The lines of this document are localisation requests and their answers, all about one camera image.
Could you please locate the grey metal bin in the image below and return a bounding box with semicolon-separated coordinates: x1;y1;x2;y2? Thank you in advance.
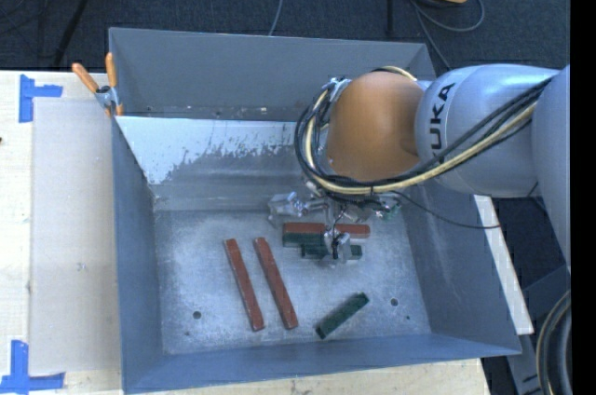
107;27;523;395

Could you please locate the dark green flat block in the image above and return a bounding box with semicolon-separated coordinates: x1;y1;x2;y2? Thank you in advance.
281;232;328;249
300;243;364;261
315;291;371;341

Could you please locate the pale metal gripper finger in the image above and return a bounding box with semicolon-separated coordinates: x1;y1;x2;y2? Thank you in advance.
266;208;308;227
268;191;306;212

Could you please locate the pale wood flat board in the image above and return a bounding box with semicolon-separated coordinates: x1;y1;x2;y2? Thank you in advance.
27;96;123;378

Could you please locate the red-brown flat block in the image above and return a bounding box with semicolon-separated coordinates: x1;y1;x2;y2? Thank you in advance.
252;236;300;332
222;237;267;334
282;221;373;240

